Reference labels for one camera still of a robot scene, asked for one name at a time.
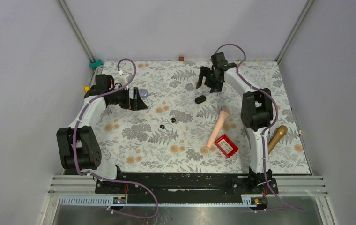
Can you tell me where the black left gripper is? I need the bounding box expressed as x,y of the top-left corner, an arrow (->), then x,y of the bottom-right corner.
109,85 -> 147,110

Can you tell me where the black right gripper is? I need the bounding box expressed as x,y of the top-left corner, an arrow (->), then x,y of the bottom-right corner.
196,66 -> 223,93

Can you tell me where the lavender earbud charging case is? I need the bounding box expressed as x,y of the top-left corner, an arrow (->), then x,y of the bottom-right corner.
138,89 -> 149,98

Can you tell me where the black earbud charging case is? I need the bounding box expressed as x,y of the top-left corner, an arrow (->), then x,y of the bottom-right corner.
194,95 -> 207,104

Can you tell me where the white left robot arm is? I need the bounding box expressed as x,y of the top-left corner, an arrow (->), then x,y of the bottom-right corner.
56,74 -> 148,193

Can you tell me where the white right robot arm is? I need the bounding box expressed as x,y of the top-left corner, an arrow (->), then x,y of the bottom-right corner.
197,52 -> 274,193

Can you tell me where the pink cylindrical tube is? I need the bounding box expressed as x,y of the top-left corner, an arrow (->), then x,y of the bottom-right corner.
205,107 -> 230,148

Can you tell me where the floral patterned mat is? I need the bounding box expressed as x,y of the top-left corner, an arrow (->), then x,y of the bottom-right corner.
94,61 -> 311,174

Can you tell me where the teal curved block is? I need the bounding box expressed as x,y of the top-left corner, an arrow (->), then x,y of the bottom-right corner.
89,59 -> 103,69

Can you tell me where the red plastic bin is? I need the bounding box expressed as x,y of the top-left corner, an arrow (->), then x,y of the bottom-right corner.
214,134 -> 238,158

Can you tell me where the gold microphone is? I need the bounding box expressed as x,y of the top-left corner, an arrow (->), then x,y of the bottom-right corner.
268,125 -> 288,154

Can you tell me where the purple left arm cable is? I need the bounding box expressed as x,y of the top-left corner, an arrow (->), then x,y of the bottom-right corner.
72,58 -> 160,219

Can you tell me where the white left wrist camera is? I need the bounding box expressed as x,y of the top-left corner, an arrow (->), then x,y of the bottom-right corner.
117,70 -> 133,86

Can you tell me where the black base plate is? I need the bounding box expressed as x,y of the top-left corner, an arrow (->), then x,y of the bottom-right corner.
95,172 -> 279,203

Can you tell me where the aluminium frame rail left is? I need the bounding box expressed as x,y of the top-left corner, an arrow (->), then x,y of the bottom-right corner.
57,0 -> 104,167

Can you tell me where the aluminium frame rail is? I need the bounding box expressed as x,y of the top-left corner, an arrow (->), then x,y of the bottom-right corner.
57,0 -> 104,167
275,0 -> 315,64

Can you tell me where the white slotted cable duct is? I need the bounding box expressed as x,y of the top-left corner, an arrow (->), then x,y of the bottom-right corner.
59,195 -> 267,207

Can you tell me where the aluminium frame rail right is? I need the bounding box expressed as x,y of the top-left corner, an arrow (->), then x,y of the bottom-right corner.
275,0 -> 315,64

